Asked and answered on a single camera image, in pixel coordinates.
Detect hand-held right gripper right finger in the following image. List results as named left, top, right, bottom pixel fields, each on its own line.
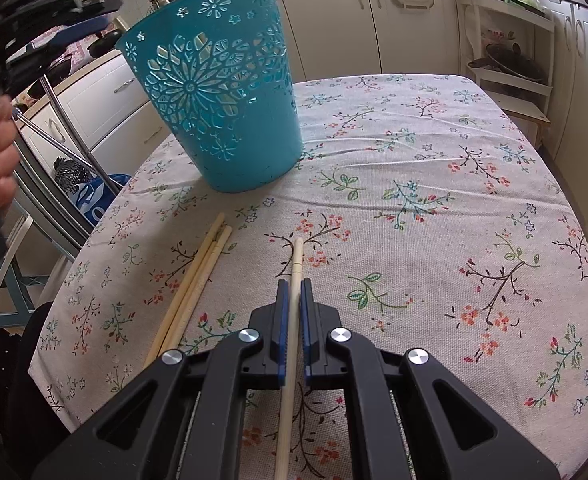
left=300, top=279, right=561, bottom=480

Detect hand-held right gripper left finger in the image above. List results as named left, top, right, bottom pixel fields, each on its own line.
left=33, top=280, right=290, bottom=480

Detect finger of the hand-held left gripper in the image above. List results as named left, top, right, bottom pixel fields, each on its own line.
left=0, top=0, right=125, bottom=36
left=1, top=16, right=110, bottom=93

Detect pale wooden chopstick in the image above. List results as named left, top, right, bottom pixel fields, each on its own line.
left=144, top=212, right=226, bottom=368
left=166, top=225, right=234, bottom=356
left=274, top=237, right=306, bottom=480
left=154, top=232, right=221, bottom=361

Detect teal perforated plastic basket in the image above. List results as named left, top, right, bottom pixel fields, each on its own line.
left=114, top=0, right=304, bottom=195

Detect black cooking pot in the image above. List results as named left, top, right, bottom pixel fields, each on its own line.
left=86, top=30, right=125, bottom=58

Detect cream base cabinet wide drawers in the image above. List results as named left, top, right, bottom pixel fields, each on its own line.
left=21, top=52, right=185, bottom=196

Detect thin metal pole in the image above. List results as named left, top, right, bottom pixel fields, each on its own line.
left=13, top=111, right=102, bottom=173

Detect floral tablecloth table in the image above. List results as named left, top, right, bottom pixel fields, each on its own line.
left=28, top=74, right=588, bottom=480

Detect blue and white folding shelf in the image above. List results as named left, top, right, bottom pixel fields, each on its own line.
left=0, top=210, right=70, bottom=331

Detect cream base cabinet with doors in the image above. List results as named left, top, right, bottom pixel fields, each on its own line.
left=274, top=0, right=462, bottom=83

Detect person's left leg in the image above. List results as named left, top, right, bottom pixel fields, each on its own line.
left=4, top=302, right=75, bottom=461

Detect small wooden stool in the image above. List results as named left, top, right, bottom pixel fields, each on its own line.
left=494, top=95, right=550, bottom=148

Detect white shelf trolley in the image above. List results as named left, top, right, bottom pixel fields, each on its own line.
left=451, top=0, right=557, bottom=126

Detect dark wok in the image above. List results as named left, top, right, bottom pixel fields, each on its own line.
left=484, top=42, right=547, bottom=83

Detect cream narrow door cabinet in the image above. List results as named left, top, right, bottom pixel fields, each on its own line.
left=539, top=0, right=588, bottom=211

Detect metal handled mop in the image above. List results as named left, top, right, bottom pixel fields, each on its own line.
left=40, top=76, right=122, bottom=196

